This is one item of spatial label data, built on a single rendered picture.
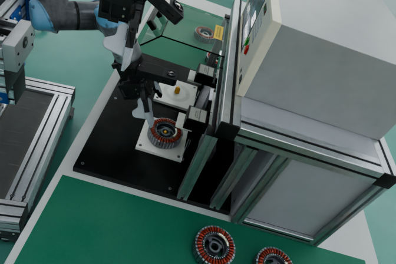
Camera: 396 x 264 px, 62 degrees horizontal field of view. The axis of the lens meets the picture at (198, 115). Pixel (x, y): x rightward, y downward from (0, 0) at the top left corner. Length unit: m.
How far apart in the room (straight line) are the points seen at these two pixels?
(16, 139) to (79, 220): 0.94
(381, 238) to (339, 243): 1.32
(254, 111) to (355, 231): 0.63
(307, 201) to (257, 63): 0.41
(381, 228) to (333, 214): 1.55
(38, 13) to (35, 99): 1.11
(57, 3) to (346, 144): 0.78
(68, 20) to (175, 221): 0.61
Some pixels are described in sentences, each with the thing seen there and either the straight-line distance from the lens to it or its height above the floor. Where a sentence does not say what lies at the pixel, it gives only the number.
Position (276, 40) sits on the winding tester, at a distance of 0.73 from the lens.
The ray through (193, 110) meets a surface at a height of 0.92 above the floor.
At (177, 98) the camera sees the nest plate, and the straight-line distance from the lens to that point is 1.24.
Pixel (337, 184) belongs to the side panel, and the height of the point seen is 1.02.
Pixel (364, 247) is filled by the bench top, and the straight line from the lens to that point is 1.25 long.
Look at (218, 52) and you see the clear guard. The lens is 1.03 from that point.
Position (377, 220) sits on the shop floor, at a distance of 2.58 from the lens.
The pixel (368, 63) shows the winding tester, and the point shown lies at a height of 1.30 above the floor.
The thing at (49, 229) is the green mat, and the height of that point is 0.75.
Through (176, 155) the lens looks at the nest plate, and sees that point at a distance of 1.05.
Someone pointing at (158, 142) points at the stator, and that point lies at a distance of 1.04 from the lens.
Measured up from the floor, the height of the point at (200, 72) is 0.92.
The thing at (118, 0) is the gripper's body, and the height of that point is 1.28.
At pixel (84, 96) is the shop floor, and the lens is 2.32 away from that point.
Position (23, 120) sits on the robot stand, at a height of 0.21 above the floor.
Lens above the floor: 1.58
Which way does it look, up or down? 41 degrees down
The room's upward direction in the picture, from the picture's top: 23 degrees clockwise
